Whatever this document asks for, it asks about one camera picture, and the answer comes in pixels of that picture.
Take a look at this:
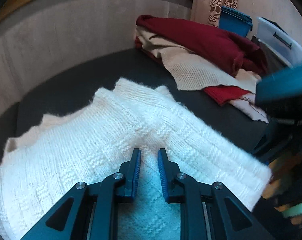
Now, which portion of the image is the black sofa seat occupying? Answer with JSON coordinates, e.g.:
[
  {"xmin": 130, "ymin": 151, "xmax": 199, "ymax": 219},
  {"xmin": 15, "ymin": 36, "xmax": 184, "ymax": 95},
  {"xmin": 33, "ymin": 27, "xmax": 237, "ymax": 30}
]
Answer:
[{"xmin": 0, "ymin": 49, "xmax": 267, "ymax": 163}]

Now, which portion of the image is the white knitted sweater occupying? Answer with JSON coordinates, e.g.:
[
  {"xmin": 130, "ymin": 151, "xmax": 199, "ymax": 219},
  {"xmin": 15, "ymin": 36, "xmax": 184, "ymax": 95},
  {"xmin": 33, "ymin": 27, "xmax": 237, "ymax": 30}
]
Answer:
[{"xmin": 0, "ymin": 79, "xmax": 272, "ymax": 239}]

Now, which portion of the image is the beige ribbed sweater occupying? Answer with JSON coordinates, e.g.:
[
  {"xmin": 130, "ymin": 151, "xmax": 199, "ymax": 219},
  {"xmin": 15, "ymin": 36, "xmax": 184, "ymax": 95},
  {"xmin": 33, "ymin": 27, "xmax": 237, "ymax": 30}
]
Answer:
[{"xmin": 136, "ymin": 27, "xmax": 261, "ymax": 94}]

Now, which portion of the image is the dark red sweater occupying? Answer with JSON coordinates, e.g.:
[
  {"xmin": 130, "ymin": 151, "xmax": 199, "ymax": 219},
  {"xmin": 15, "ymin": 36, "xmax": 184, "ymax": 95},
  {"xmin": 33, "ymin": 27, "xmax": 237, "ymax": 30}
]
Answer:
[{"xmin": 136, "ymin": 15, "xmax": 267, "ymax": 94}]

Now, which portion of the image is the blue storage box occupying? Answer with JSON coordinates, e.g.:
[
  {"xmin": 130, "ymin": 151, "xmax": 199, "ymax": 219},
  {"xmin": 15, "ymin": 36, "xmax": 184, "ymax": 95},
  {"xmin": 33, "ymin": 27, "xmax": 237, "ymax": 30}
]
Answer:
[{"xmin": 219, "ymin": 6, "xmax": 253, "ymax": 37}]

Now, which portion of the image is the pink garment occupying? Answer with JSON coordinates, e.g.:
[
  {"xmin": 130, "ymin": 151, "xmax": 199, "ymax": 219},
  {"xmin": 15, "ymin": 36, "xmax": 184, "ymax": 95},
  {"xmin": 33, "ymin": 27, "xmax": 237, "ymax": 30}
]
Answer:
[{"xmin": 229, "ymin": 93, "xmax": 269, "ymax": 124}]

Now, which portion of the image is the clear plastic storage box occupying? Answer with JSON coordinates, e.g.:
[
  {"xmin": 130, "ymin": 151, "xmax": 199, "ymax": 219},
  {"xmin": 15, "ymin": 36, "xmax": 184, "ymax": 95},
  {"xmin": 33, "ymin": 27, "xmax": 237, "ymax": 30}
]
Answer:
[{"xmin": 256, "ymin": 17, "xmax": 302, "ymax": 68}]

